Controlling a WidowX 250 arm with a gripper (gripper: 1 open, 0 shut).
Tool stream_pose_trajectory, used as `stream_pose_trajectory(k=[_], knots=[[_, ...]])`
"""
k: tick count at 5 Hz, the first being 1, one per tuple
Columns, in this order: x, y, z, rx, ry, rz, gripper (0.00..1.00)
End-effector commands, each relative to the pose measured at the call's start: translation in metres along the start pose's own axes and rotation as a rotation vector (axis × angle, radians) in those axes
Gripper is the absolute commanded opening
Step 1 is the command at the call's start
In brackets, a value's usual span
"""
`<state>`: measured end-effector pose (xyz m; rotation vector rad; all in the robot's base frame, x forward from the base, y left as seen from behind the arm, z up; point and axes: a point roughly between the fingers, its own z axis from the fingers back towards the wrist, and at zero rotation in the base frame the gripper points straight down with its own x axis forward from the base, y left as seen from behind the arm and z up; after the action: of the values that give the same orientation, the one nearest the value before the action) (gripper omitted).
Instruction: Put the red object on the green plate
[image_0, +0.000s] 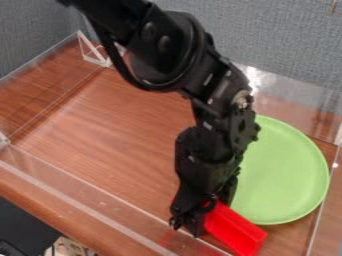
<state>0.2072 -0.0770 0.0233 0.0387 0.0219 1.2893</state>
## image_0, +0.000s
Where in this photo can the red rectangular block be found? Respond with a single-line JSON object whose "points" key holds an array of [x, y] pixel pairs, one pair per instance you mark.
{"points": [[228, 227]]}

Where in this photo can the clear acrylic enclosure wall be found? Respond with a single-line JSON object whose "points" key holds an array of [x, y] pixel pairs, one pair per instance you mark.
{"points": [[87, 156]]}

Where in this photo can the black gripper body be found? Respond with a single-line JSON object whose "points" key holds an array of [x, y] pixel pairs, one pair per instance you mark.
{"points": [[204, 164]]}

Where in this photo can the white power strip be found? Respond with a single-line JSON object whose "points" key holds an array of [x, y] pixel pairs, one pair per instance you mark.
{"points": [[68, 247]]}

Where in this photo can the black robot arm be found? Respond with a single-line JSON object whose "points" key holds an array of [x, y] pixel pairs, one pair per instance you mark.
{"points": [[163, 53]]}

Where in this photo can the clear acrylic corner bracket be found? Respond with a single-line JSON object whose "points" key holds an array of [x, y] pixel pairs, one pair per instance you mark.
{"points": [[91, 52]]}

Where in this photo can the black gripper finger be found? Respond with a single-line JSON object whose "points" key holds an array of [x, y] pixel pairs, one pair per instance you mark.
{"points": [[227, 192], [192, 220]]}

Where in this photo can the green round plate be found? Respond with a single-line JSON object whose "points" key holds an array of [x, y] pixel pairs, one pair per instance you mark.
{"points": [[284, 179]]}

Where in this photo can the black box under table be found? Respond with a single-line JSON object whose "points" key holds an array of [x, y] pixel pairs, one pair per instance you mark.
{"points": [[24, 232]]}

